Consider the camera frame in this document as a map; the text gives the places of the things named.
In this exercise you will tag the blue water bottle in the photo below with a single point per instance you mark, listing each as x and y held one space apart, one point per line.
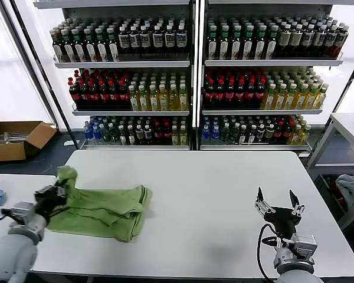
88 134
215 134
206 134
96 134

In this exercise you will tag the dark storage crate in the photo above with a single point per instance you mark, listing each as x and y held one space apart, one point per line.
327 191

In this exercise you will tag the white-cap amber drink bottle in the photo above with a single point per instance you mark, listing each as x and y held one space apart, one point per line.
341 41

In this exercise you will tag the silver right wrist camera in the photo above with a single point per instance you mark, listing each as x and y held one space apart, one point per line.
305 247

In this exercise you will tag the black slanted pole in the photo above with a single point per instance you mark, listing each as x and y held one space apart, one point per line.
352 79
66 127

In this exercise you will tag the white-cap tan-label drink bottle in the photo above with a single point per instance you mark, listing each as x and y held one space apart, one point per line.
284 39
295 39

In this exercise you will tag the open cardboard box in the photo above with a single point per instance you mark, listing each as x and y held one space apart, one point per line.
6 150

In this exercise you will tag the small yellow tea bottle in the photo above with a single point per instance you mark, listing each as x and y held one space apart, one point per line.
183 137
295 135
304 135
175 137

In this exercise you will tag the dark green water bottle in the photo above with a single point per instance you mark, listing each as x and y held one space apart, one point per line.
234 135
115 135
106 135
225 135

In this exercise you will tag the grey metal shelf unit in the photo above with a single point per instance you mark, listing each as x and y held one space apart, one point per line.
268 62
121 65

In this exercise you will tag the small white floor item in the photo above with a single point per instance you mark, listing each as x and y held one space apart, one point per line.
68 143

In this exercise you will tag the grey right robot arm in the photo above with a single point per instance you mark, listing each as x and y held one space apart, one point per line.
289 265

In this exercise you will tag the white side table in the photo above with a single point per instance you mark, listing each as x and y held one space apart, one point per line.
20 184

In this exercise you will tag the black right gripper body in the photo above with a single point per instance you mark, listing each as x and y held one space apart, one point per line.
283 221

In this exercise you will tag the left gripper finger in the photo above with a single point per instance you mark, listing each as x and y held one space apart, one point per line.
47 191
63 191

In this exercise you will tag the grey frame white table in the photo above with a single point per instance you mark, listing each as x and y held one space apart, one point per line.
348 123

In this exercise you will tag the plain green t-shirt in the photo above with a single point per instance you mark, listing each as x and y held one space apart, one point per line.
106 206

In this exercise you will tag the small white-cap dark bottle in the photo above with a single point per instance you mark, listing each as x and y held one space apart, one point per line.
270 134
252 135
139 136
122 137
261 134
147 136
131 137
243 135

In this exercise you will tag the green-cap dark tea bottle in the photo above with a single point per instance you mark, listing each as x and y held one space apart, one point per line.
248 44
260 44
102 50
79 50
271 44
224 44
212 44
91 50
68 50
114 50
59 51
236 44

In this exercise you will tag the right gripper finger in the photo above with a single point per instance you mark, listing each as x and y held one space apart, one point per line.
262 203
297 206

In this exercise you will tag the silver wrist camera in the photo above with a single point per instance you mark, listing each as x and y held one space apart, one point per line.
305 247
21 211

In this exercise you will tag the grey white clothes pile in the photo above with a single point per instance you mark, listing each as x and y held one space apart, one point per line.
352 188

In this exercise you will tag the white-cap blue-label drink bottle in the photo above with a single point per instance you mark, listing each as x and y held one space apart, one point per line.
134 40
145 40
308 39
330 40
124 41
181 39
319 39
169 39
157 39

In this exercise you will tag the grey wrapped parts bundle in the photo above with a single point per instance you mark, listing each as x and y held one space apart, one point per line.
9 138

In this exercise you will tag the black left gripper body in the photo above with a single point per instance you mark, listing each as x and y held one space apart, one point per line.
51 204

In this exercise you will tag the small red-cap cola bottle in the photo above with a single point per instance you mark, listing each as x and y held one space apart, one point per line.
287 134
167 135
278 134
157 135

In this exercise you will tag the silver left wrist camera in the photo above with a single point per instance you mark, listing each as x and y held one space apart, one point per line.
21 211

